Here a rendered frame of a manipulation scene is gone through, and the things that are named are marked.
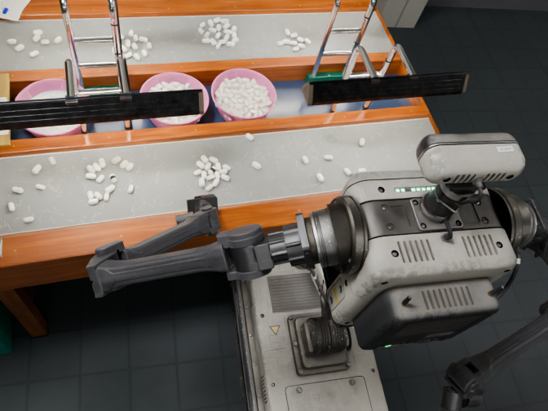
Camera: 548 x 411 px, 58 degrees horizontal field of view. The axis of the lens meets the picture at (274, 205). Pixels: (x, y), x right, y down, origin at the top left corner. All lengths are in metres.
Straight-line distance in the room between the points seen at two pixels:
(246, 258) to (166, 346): 1.35
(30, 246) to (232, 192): 0.68
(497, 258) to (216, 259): 0.57
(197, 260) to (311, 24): 1.63
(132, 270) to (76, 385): 1.25
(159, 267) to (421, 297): 0.55
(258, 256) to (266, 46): 1.44
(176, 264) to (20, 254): 0.72
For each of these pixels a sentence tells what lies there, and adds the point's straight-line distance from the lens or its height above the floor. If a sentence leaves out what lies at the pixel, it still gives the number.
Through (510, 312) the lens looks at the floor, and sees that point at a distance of 2.94.
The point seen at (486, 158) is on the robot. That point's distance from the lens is 0.95.
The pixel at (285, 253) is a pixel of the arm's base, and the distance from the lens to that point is 1.01.
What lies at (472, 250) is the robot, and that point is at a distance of 1.08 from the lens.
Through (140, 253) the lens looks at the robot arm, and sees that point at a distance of 1.31.
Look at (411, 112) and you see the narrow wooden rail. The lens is 2.25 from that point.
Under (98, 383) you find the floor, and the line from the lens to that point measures 2.33.
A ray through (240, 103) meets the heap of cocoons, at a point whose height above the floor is 0.74.
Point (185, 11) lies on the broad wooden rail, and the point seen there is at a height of 0.76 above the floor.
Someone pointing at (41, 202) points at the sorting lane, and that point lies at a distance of 1.82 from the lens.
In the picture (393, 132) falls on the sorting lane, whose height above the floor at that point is 0.74.
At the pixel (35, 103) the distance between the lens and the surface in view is 1.57.
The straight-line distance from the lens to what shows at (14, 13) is 2.39.
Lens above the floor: 2.27
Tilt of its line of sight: 58 degrees down
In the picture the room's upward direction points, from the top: 20 degrees clockwise
